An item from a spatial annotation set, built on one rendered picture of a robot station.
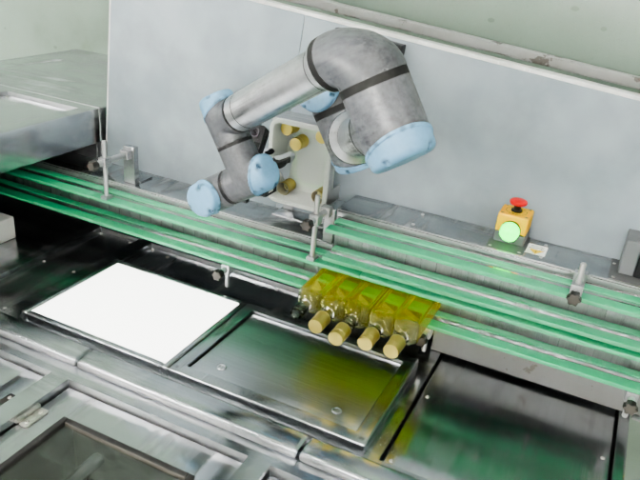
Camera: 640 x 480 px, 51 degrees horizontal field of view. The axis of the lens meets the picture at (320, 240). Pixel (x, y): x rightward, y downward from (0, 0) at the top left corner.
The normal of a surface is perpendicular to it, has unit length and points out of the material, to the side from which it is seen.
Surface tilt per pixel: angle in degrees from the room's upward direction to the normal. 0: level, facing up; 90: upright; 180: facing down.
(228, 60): 0
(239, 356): 90
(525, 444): 90
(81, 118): 90
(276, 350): 90
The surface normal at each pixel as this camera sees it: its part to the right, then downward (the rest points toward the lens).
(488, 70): -0.43, 0.35
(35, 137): 0.90, 0.26
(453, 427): 0.10, -0.90
